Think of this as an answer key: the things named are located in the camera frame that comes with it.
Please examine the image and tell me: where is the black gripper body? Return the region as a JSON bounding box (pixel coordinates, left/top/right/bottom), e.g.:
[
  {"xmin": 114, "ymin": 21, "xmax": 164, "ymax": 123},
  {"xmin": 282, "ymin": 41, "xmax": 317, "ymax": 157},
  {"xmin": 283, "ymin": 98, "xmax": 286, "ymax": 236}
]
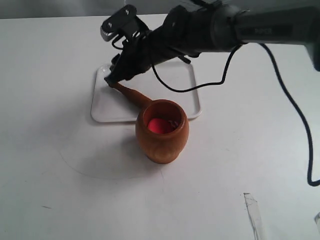
[{"xmin": 117, "ymin": 29, "xmax": 175, "ymax": 75}]

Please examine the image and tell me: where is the brown wooden pestle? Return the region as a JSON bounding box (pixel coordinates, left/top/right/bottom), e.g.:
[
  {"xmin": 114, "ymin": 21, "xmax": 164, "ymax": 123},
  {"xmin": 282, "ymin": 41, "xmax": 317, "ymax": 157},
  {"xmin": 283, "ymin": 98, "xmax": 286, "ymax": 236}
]
[{"xmin": 109, "ymin": 82, "xmax": 153, "ymax": 115}]

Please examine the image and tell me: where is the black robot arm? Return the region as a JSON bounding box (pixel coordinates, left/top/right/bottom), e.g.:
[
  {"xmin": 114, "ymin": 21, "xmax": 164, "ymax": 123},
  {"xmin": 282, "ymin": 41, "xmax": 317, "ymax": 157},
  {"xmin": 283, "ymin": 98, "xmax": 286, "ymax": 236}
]
[{"xmin": 100, "ymin": 0, "xmax": 320, "ymax": 84}]

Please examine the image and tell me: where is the red ball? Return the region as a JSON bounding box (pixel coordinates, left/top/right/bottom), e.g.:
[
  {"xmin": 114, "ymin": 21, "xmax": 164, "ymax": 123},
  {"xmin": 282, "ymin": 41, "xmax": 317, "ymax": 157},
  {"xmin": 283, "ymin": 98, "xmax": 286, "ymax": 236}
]
[{"xmin": 147, "ymin": 118, "xmax": 174, "ymax": 134}]

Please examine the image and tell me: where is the wooden mortar cup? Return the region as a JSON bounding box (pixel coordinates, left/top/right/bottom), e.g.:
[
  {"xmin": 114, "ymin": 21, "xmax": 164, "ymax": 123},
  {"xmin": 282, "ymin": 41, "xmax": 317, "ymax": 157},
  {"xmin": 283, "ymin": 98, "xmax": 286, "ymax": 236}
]
[{"xmin": 135, "ymin": 98, "xmax": 189, "ymax": 164}]

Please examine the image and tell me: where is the white rectangular plastic tray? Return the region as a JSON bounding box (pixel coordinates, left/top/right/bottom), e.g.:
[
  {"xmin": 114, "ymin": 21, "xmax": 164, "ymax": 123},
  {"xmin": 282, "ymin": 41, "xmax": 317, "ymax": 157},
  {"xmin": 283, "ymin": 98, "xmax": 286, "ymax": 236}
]
[{"xmin": 90, "ymin": 61, "xmax": 202, "ymax": 124}]

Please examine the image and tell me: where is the clear tape strip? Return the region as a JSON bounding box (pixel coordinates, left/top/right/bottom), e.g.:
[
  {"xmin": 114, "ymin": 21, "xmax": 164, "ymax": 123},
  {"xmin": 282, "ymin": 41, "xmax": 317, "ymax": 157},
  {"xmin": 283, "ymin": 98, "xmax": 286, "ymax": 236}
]
[{"xmin": 243, "ymin": 192, "xmax": 266, "ymax": 240}]

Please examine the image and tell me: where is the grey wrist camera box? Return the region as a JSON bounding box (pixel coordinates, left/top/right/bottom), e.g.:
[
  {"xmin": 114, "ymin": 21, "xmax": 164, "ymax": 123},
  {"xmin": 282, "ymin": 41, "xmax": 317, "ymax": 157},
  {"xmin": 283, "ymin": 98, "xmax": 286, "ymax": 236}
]
[{"xmin": 100, "ymin": 4, "xmax": 139, "ymax": 42}]

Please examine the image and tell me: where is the black cable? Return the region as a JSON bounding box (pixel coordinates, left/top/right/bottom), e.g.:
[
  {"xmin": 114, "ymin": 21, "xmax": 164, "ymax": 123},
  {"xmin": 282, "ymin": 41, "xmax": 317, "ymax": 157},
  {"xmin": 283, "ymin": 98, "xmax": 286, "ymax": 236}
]
[{"xmin": 111, "ymin": 29, "xmax": 320, "ymax": 187}]

